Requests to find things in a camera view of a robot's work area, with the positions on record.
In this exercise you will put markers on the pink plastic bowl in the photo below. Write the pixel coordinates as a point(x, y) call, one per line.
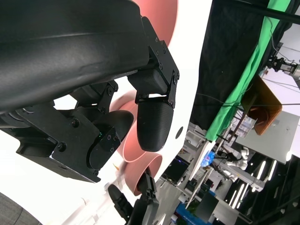
point(143, 168)
point(129, 150)
point(164, 18)

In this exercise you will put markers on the blue plastic bag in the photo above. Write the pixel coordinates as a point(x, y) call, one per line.
point(208, 159)

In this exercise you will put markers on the brown open box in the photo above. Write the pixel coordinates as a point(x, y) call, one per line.
point(267, 103)

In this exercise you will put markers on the dark computer monitor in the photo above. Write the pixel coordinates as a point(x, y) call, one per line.
point(175, 171)

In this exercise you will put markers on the black backdrop cloth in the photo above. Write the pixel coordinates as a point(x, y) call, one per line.
point(222, 47)

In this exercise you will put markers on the black round table grommet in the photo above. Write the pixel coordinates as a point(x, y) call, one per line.
point(179, 132)

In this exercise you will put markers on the black backdrop stand pole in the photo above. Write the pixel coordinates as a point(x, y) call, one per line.
point(281, 15)

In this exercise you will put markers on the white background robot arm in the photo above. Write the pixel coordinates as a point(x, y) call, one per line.
point(243, 159)

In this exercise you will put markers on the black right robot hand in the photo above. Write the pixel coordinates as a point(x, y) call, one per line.
point(122, 206)

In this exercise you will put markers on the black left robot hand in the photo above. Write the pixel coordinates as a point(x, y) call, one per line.
point(58, 47)

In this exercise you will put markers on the green backdrop cloth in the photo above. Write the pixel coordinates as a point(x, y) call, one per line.
point(236, 93)

